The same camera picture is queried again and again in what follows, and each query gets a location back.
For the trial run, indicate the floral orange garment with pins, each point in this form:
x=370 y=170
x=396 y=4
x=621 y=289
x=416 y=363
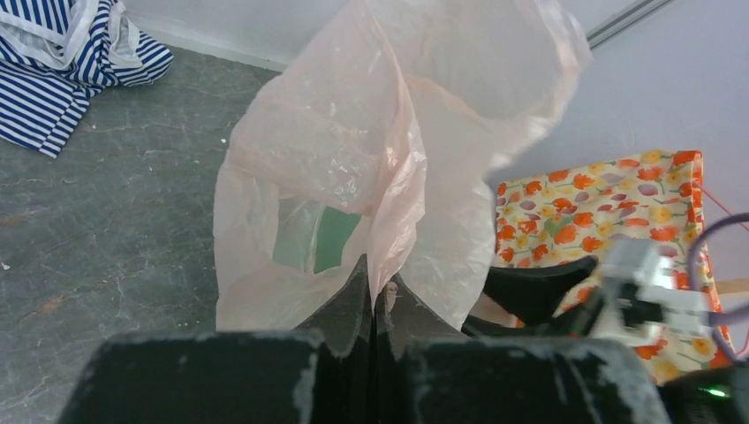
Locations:
x=560 y=217

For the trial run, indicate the pink clothes hanger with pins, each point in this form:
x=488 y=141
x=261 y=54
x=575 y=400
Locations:
x=729 y=217

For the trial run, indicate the blue striped cloth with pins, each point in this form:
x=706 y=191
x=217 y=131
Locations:
x=57 y=55

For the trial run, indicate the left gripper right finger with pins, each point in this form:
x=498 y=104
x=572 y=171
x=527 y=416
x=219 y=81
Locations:
x=430 y=372

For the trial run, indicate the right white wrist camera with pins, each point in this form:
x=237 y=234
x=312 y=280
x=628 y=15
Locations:
x=641 y=300

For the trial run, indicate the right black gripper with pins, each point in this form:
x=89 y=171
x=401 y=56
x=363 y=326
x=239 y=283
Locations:
x=533 y=295

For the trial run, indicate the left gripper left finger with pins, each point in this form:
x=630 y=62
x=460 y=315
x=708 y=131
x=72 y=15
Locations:
x=318 y=372

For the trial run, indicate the green trash bin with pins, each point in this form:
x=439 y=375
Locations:
x=311 y=236

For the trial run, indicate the pink plastic trash bag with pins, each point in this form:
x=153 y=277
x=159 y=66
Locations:
x=397 y=111

